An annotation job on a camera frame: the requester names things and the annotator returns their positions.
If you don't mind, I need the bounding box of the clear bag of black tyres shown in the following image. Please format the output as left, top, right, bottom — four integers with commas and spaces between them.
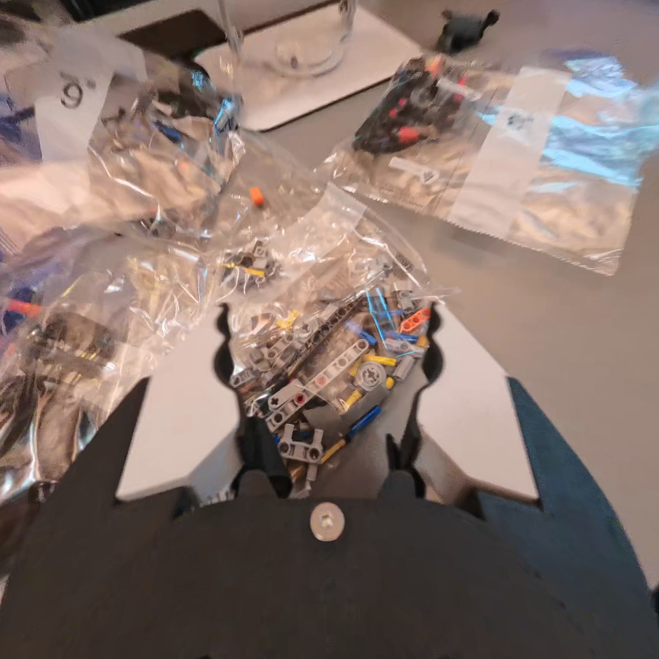
0, 227, 227, 516

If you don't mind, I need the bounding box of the grey black lego assembly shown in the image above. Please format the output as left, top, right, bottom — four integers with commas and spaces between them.
220, 241, 283, 291

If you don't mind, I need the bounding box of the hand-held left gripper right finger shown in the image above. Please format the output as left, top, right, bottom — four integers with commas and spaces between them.
380, 303, 542, 508

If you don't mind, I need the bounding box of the clear bag of black red parts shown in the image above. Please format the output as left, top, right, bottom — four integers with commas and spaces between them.
319, 51, 647, 276

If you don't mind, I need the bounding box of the clear bag of mixed parts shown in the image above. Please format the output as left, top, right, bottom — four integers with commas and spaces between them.
213, 177, 464, 497

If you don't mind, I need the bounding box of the white book stand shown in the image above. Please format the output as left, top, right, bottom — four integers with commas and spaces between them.
196, 0, 424, 134

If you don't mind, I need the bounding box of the white-labelled bag of dark parts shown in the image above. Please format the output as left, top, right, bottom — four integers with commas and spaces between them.
0, 13, 247, 243

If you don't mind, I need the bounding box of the small black lego assembly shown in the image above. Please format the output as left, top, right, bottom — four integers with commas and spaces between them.
435, 9, 501, 55

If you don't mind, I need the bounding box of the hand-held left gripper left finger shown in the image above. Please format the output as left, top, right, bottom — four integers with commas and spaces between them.
116, 303, 290, 504

